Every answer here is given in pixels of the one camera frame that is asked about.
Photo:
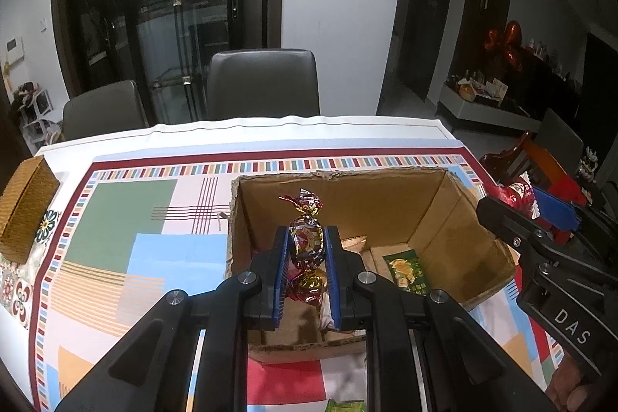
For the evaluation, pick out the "person's right hand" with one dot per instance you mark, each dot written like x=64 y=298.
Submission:
x=574 y=390

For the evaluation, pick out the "wooden chair with red cushion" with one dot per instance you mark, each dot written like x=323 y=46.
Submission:
x=531 y=161

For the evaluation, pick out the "white wall panel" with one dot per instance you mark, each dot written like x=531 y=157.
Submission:
x=13 y=50

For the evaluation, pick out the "red snack packet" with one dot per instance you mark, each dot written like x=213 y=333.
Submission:
x=516 y=197

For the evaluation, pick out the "light green snack packet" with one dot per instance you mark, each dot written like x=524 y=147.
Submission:
x=345 y=405

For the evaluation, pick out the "dark green cracker packet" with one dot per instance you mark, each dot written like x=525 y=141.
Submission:
x=406 y=272

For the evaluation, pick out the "cardboard box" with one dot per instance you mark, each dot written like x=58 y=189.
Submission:
x=449 y=219

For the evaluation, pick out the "black cabinet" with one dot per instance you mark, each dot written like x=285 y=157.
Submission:
x=579 y=84

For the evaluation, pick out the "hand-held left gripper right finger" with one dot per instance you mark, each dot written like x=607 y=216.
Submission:
x=333 y=277

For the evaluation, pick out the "red foil balloon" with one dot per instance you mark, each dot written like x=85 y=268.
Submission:
x=509 y=43

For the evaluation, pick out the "woven yellow box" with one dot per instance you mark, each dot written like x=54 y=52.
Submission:
x=26 y=204

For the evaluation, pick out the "dark grey leather chair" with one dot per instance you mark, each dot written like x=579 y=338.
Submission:
x=263 y=84

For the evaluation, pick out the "black framed glass doors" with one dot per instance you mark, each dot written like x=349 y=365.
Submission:
x=183 y=6

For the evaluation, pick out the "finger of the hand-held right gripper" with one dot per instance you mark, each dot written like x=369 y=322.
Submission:
x=555 y=209
x=507 y=219

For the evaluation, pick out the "tan snack packet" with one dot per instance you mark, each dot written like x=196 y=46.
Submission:
x=355 y=244

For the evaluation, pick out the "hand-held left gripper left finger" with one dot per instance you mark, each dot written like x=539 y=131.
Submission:
x=282 y=277

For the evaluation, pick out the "gold red twist-wrapped candy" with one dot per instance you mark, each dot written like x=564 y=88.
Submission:
x=306 y=240

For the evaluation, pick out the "colourful patterned tablecloth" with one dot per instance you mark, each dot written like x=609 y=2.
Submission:
x=135 y=209

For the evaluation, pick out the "white storage shelf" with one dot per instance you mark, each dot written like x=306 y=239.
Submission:
x=36 y=112

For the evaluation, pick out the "light grey chair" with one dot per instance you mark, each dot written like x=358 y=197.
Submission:
x=104 y=110

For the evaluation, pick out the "white low sideboard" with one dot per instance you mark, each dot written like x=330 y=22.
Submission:
x=483 y=110

